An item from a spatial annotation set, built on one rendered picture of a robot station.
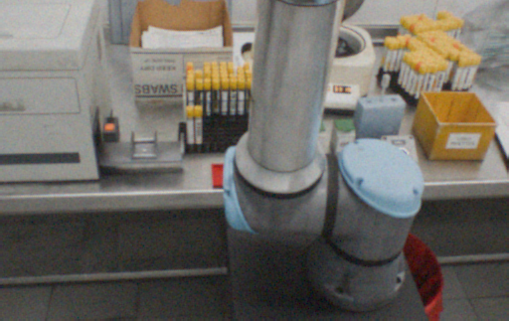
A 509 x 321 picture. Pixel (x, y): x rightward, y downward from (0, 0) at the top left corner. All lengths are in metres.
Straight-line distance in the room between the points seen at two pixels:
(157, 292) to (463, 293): 1.12
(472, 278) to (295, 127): 1.75
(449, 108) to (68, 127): 0.85
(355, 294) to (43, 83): 0.63
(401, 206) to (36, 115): 0.67
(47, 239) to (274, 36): 1.49
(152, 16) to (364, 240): 1.00
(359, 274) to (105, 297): 1.37
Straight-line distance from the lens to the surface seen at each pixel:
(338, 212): 0.72
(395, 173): 0.73
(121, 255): 1.82
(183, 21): 1.57
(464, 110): 1.39
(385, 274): 0.83
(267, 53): 0.55
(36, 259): 1.87
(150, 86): 1.35
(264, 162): 0.66
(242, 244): 0.91
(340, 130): 1.19
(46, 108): 1.06
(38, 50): 1.00
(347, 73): 1.36
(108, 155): 1.14
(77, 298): 2.08
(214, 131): 1.23
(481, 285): 2.29
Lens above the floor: 1.61
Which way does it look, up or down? 37 degrees down
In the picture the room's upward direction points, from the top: 4 degrees clockwise
